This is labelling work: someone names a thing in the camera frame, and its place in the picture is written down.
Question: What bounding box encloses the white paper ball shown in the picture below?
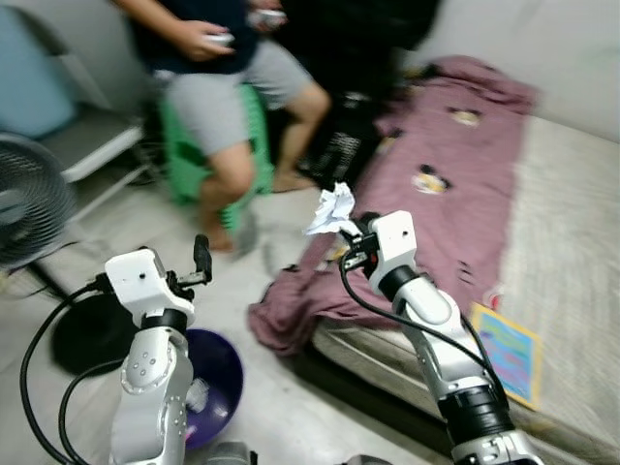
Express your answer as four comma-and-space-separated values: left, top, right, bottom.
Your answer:
187, 378, 211, 415
305, 182, 357, 238

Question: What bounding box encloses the colourful children's book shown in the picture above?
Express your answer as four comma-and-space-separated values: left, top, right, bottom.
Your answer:
472, 302, 541, 410

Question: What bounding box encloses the person's right hand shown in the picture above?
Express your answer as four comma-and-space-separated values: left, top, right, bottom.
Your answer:
174, 21, 233, 62

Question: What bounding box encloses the person's left hand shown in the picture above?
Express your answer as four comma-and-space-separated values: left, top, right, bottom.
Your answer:
247, 3, 289, 30

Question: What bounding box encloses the purple cartoon print blanket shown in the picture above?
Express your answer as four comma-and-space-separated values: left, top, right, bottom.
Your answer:
247, 55, 539, 357

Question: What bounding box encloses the black white-printed bag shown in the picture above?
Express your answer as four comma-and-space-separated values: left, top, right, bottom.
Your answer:
298, 90, 387, 192

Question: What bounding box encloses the green plastic stool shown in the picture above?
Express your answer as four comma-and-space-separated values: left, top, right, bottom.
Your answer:
160, 85, 275, 206

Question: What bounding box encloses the purple plastic bin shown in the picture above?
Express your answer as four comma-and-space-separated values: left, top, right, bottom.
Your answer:
177, 327, 246, 450

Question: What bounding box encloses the person in grey shorts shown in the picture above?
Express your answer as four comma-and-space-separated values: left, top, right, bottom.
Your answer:
111, 0, 332, 255

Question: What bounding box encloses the white metal rack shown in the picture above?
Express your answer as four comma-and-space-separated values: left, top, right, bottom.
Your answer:
34, 102, 151, 219

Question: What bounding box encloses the black standing fan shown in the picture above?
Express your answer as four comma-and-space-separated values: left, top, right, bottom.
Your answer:
0, 133, 137, 377

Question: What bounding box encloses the silver left robot leg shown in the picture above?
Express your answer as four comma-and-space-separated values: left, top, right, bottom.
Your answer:
201, 441, 258, 465

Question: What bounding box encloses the silver robot leg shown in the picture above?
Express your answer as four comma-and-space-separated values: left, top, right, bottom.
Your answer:
339, 453, 390, 465
201, 441, 258, 465

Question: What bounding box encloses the black fabric pile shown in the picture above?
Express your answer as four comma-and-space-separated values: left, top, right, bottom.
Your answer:
276, 0, 442, 98

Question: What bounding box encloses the white quilted mattress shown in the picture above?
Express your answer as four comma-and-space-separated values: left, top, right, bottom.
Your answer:
315, 116, 620, 465

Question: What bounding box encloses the silver right robot leg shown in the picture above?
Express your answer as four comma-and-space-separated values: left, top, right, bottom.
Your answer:
339, 453, 390, 465

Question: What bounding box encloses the light blue plastic container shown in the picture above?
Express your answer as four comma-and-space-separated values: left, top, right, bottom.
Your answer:
0, 8, 78, 140

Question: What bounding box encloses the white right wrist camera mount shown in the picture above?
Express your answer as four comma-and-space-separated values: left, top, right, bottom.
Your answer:
370, 211, 418, 284

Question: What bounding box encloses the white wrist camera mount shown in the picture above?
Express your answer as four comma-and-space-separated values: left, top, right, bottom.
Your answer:
104, 248, 185, 321
370, 211, 418, 284

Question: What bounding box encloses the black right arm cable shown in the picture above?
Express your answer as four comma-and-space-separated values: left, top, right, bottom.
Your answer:
339, 257, 512, 408

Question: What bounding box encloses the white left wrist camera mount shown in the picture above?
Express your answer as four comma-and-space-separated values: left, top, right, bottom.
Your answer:
104, 248, 185, 321

